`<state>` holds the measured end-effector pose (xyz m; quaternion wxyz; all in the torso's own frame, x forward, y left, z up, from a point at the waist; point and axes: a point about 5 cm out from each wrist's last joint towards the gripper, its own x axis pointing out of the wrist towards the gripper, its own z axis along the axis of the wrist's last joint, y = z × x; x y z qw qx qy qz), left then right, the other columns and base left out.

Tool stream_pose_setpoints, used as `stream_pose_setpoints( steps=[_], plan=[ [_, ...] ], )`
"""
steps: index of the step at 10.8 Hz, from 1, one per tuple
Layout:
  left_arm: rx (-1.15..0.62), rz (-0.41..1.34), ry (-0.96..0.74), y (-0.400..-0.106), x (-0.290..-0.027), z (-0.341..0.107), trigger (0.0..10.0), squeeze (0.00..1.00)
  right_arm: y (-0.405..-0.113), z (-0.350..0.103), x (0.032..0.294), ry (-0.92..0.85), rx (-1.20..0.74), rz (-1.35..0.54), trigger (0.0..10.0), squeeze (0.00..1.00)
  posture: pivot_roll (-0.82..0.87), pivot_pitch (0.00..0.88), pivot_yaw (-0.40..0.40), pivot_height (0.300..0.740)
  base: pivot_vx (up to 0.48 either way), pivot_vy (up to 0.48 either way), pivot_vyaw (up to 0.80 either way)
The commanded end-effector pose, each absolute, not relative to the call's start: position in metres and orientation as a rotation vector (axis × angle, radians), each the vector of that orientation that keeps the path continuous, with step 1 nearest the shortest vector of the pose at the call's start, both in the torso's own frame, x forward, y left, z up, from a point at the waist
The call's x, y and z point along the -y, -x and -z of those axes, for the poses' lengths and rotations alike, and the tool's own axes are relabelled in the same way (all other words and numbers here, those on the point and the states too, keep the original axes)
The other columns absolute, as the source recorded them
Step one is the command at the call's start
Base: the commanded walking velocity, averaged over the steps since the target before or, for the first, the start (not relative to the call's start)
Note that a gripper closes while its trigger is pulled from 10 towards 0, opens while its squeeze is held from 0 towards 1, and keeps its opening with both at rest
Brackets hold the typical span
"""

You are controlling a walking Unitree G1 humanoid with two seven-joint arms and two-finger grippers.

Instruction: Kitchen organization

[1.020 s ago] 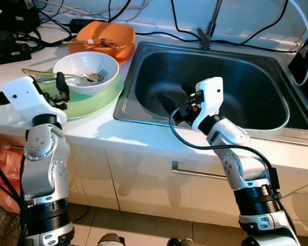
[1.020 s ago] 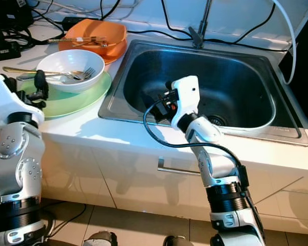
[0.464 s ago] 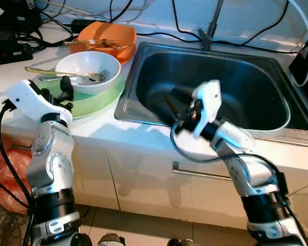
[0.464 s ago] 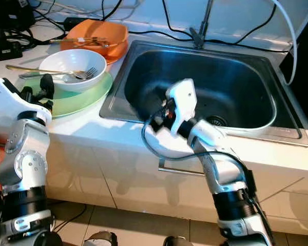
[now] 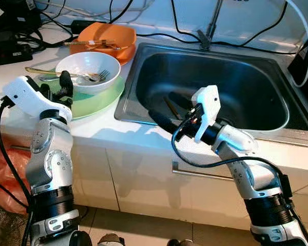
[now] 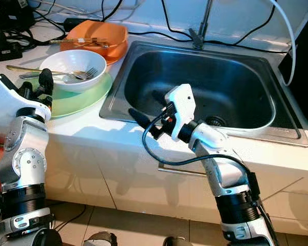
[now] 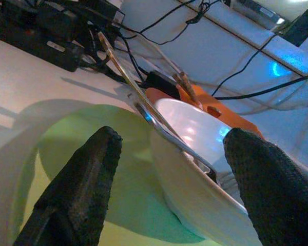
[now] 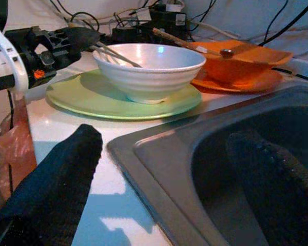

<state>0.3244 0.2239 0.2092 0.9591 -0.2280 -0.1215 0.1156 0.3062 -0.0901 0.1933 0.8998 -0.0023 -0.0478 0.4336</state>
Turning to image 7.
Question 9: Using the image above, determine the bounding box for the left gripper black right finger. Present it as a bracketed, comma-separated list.
[223, 127, 308, 246]

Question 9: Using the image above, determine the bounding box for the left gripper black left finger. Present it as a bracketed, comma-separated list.
[14, 125, 123, 246]

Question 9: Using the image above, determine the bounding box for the white ceramic bowl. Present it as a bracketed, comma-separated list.
[150, 98, 249, 243]

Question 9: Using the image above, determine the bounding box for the green plate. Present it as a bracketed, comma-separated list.
[20, 104, 221, 246]

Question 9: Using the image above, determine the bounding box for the orange plastic basket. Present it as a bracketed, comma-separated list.
[145, 84, 264, 140]

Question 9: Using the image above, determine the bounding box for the brown wooden chopstick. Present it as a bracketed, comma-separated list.
[172, 73, 200, 106]
[179, 72, 204, 108]

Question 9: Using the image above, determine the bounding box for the small black box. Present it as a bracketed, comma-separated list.
[141, 70, 182, 100]

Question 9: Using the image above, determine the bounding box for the black device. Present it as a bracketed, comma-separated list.
[282, 9, 308, 48]

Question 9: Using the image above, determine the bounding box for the black electronics pile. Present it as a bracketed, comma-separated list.
[0, 0, 125, 72]

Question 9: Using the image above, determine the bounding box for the grey power strip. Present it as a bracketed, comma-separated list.
[229, 0, 287, 30]

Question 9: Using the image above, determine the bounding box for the white cable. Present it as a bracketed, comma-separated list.
[236, 76, 308, 116]
[133, 33, 185, 75]

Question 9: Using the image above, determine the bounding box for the thin black cable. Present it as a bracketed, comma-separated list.
[211, 33, 279, 97]

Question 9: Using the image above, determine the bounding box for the black hanging cable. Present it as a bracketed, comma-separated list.
[118, 0, 223, 46]

